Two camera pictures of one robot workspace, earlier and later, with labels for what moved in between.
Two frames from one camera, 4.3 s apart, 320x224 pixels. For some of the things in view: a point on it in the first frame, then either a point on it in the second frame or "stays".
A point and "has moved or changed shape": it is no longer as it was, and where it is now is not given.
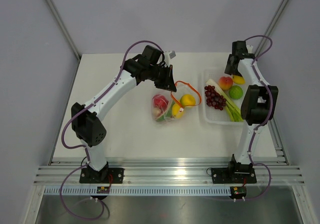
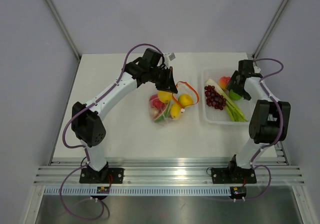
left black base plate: (107, 175) stays
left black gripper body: (160, 75) stays
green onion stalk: (234, 111) stays
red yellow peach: (225, 83) stays
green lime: (235, 92) stays
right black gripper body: (229, 68) to (237, 88)
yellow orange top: (238, 79) has moved or changed shape
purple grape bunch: (213, 98) stays
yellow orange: (187, 99) has moved or changed shape
